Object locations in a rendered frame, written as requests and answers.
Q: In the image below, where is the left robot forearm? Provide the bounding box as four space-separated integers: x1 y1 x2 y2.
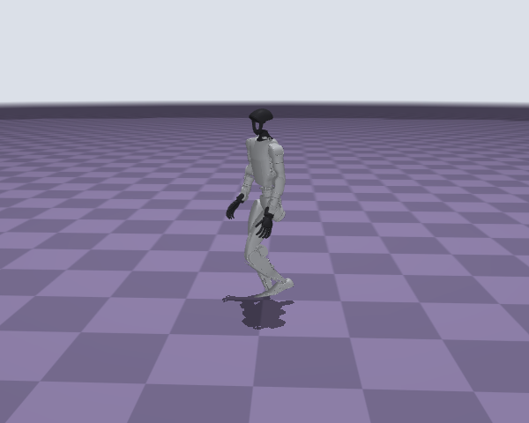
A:
266 177 285 215

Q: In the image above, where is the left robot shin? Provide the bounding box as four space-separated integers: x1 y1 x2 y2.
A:
247 250 287 284

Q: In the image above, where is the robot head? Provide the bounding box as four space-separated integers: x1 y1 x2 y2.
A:
249 108 273 141

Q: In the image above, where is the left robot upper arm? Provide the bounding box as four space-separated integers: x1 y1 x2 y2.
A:
268 143 286 187

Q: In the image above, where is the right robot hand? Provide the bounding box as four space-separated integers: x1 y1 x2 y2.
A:
226 193 244 219

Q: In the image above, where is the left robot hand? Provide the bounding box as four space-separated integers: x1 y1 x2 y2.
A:
255 206 274 239

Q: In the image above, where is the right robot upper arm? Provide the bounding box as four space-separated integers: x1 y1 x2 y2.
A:
245 138 254 176

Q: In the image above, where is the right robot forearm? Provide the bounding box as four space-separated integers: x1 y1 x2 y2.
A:
239 168 254 201

